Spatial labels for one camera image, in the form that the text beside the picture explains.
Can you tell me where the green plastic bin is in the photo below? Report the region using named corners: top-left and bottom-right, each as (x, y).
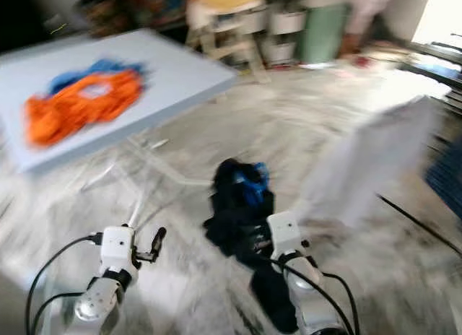
top-left (300, 3), bottom-right (347, 65)

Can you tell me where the pink hanging garment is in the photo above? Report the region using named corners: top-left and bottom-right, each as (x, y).
top-left (346, 0), bottom-right (391, 36)

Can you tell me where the orange shirt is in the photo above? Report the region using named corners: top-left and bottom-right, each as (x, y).
top-left (25, 69), bottom-right (144, 148)

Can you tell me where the white baby high chair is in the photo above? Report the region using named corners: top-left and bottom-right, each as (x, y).
top-left (184, 0), bottom-right (268, 65)

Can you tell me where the grey drawer trolley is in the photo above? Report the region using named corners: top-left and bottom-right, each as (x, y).
top-left (263, 0), bottom-right (304, 65)

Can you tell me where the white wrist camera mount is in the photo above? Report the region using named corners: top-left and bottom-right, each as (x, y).
top-left (267, 211), bottom-right (305, 256)
top-left (100, 225), bottom-right (136, 278)

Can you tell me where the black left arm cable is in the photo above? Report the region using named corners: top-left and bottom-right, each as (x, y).
top-left (32, 292), bottom-right (91, 335)
top-left (25, 234), bottom-right (105, 335)

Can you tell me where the grey folding table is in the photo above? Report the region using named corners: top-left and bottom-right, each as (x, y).
top-left (0, 30), bottom-right (237, 188)

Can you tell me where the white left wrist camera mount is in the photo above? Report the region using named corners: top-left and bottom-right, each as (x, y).
top-left (100, 225), bottom-right (136, 278)

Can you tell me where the white shirt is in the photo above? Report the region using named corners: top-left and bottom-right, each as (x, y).
top-left (300, 97), bottom-right (445, 227)

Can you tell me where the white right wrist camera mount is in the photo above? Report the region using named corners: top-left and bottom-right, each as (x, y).
top-left (267, 211), bottom-right (305, 256)

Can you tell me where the blue garment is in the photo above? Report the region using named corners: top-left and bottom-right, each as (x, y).
top-left (47, 58), bottom-right (145, 94)

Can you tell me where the black garment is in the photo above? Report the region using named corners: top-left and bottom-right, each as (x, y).
top-left (204, 159), bottom-right (300, 334)

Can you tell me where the blue plastic hanger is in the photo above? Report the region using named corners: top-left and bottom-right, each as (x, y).
top-left (235, 163), bottom-right (271, 206)

